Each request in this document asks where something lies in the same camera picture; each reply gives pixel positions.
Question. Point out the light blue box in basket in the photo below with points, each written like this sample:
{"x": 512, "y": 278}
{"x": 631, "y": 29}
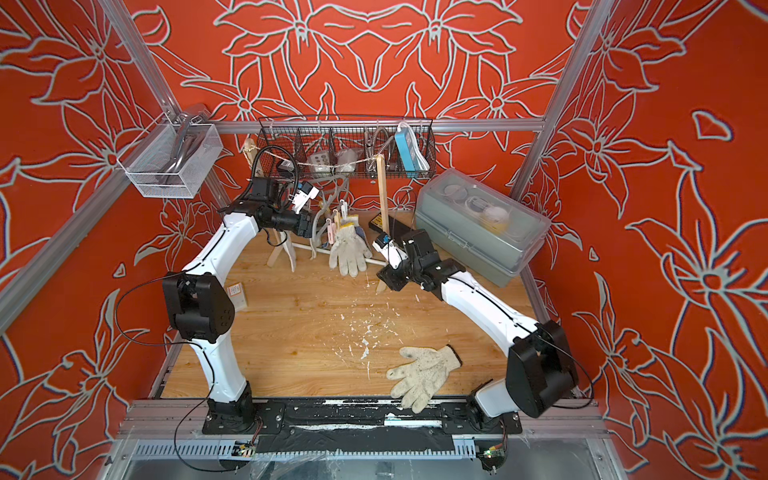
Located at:
{"x": 413, "y": 160}

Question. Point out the clear plastic wall bin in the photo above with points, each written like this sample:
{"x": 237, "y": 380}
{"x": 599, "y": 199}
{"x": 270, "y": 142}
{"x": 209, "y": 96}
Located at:
{"x": 172, "y": 162}

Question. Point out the wooden drying rack stand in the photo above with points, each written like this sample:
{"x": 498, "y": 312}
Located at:
{"x": 250, "y": 150}

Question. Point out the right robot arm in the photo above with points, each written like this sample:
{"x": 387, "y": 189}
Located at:
{"x": 540, "y": 369}

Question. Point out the black tool case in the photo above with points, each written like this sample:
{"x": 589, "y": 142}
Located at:
{"x": 397, "y": 229}

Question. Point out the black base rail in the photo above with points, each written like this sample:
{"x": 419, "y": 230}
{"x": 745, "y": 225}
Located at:
{"x": 360, "y": 424}

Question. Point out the black wire basket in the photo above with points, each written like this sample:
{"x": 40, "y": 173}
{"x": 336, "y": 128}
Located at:
{"x": 350, "y": 141}

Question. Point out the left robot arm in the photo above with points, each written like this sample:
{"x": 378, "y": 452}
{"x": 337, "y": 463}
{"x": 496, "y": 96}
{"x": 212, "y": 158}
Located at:
{"x": 198, "y": 304}

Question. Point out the grey plastic storage box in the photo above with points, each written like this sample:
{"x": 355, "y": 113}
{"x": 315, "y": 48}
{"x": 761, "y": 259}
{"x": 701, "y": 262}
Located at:
{"x": 486, "y": 231}

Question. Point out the pink clothespin clip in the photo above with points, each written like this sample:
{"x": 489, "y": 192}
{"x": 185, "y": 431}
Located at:
{"x": 331, "y": 231}

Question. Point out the white dice block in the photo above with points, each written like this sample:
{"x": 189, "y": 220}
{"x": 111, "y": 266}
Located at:
{"x": 320, "y": 163}

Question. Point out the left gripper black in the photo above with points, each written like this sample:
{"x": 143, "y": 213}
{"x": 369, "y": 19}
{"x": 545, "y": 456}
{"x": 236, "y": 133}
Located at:
{"x": 301, "y": 224}

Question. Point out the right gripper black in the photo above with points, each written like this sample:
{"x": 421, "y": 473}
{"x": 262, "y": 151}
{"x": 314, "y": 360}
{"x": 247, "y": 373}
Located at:
{"x": 388, "y": 276}

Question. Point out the grey clip hanger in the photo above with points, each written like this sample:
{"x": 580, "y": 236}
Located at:
{"x": 331, "y": 192}

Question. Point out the white glove front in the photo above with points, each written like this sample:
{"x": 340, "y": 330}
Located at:
{"x": 424, "y": 374}

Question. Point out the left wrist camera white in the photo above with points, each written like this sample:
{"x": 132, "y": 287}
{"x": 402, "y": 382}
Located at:
{"x": 305, "y": 192}

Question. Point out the white glove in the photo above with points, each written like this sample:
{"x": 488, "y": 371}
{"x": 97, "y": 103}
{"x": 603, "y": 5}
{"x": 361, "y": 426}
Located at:
{"x": 424, "y": 374}
{"x": 349, "y": 252}

